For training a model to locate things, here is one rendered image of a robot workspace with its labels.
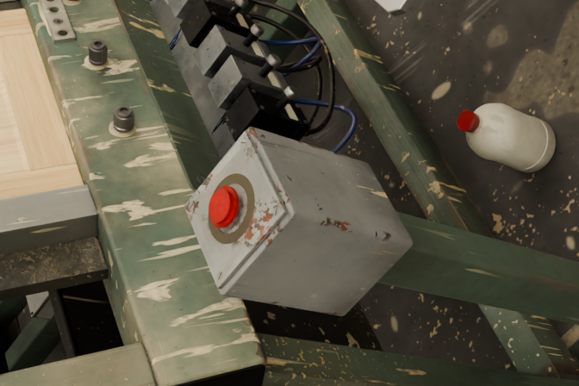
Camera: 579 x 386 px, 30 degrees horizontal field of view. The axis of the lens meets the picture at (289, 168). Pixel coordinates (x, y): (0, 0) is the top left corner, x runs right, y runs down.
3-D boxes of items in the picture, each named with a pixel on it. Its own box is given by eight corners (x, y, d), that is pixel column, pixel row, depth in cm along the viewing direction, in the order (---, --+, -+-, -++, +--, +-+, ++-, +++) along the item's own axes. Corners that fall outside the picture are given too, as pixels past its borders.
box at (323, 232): (421, 245, 108) (290, 212, 96) (348, 320, 113) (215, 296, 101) (373, 162, 115) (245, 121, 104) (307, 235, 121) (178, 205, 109)
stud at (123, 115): (135, 133, 134) (136, 115, 132) (116, 136, 133) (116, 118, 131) (130, 120, 135) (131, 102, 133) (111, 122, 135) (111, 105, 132)
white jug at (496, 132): (568, 146, 187) (498, 119, 174) (529, 185, 192) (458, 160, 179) (539, 108, 194) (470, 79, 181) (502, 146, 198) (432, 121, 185)
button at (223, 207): (255, 210, 101) (238, 207, 99) (231, 239, 102) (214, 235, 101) (240, 180, 103) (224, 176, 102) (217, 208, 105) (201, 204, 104)
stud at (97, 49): (109, 65, 142) (109, 48, 140) (90, 68, 141) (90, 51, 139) (104, 54, 143) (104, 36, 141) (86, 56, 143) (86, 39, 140)
